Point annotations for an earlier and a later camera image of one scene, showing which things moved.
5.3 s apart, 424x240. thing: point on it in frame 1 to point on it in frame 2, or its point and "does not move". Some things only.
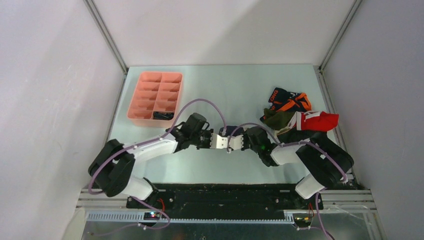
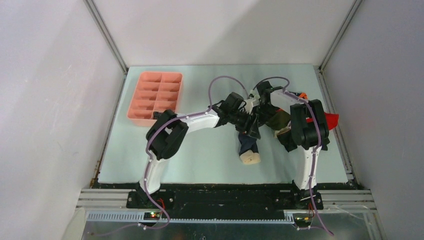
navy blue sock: (230, 130) to (248, 149)
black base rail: (225, 200) does not move
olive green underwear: (277, 120) does not move
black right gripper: (245, 135) to (261, 121)
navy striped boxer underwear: (163, 115) does not move
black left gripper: (207, 146) to (249, 129)
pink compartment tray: (155, 101) does not move
